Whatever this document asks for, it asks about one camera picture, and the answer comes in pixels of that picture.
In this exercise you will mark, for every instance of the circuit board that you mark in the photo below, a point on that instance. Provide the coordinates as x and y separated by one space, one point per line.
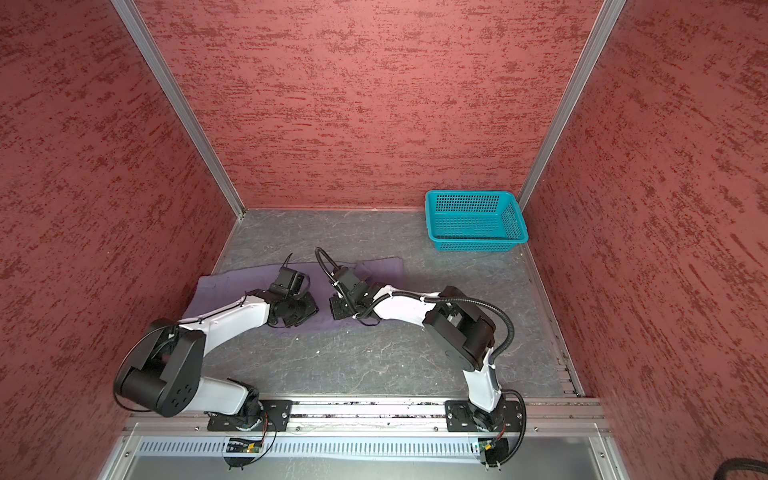
243 446
492 453

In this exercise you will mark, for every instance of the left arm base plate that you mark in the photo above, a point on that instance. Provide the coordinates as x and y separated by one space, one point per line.
271 413

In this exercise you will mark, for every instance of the right corner aluminium post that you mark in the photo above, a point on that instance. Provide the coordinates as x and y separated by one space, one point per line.
601 30

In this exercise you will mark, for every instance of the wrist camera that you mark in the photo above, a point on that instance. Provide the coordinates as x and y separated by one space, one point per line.
345 281
290 283

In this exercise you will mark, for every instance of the purple trousers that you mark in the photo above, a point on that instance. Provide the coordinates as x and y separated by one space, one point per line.
217 291

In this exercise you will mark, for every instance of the white vented cable duct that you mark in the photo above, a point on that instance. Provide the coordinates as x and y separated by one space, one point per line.
349 448

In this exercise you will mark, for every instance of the left corner aluminium post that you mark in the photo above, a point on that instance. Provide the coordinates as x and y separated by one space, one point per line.
131 18

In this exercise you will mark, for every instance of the teal plastic basket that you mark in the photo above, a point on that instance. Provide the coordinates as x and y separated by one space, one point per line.
474 221

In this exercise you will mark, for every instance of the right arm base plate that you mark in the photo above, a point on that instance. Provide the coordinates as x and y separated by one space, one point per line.
463 416

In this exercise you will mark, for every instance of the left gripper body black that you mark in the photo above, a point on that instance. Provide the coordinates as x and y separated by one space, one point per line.
300 309

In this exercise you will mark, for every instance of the right circuit board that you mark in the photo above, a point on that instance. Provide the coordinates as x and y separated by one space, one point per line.
492 453

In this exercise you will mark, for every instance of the aluminium front rail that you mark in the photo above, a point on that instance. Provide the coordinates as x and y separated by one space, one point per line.
318 416

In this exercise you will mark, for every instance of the corner aluminium post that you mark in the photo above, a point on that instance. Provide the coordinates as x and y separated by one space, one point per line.
601 30
131 18

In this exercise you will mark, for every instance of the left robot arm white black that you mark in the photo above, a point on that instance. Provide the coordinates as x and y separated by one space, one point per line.
162 373

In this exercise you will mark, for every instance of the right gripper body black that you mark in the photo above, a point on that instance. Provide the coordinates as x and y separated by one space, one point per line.
343 308

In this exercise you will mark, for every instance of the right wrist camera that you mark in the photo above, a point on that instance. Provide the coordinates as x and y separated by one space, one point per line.
345 281

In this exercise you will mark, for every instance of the left circuit board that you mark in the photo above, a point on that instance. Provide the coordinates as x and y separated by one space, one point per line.
243 446

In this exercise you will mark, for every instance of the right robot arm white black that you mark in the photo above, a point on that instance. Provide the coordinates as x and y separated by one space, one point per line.
471 332

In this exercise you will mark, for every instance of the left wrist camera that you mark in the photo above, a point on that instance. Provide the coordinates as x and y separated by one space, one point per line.
290 283

